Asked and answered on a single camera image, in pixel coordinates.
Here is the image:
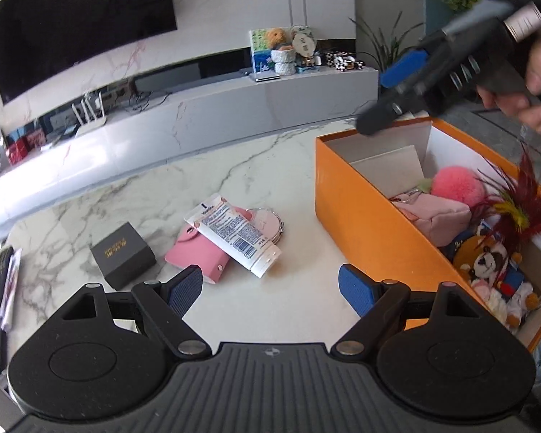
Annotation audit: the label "pink plush pouch with carabiner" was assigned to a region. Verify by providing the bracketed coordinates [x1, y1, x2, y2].
[391, 190, 472, 247]

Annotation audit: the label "potted green plant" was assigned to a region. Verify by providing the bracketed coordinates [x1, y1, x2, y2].
[350, 11, 424, 73]

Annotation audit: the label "pink round compact mirror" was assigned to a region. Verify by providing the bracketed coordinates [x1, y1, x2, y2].
[247, 208, 284, 244]

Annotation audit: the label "pink card holder wallet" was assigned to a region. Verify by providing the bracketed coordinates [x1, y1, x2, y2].
[165, 221, 232, 284]

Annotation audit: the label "white lotion tube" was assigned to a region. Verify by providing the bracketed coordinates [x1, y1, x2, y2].
[184, 193, 281, 279]

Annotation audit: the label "person right hand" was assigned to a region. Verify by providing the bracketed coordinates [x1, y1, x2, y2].
[477, 37, 541, 134]

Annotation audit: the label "black television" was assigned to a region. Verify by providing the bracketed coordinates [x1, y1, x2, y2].
[0, 0, 177, 104]

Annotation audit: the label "black gift box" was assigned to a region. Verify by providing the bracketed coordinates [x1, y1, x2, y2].
[91, 222, 156, 290]

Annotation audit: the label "red panda plush toy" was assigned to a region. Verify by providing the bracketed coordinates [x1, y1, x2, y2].
[447, 229, 531, 332]

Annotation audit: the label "orange cardboard box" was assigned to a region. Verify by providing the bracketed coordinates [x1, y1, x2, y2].
[313, 115, 541, 354]

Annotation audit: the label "red gift box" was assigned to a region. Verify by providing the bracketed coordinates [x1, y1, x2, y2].
[6, 137, 31, 165]

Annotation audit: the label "pink fur pompom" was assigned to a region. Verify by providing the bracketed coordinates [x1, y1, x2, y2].
[430, 166, 486, 208]

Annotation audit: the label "red feather toy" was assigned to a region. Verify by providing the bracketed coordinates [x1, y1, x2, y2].
[472, 141, 541, 254]

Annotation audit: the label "decorative ornaments on shelf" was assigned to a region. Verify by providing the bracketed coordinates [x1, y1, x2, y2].
[249, 25, 364, 82]

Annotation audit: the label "white wifi router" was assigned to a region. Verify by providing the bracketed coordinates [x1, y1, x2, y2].
[71, 92, 107, 137]

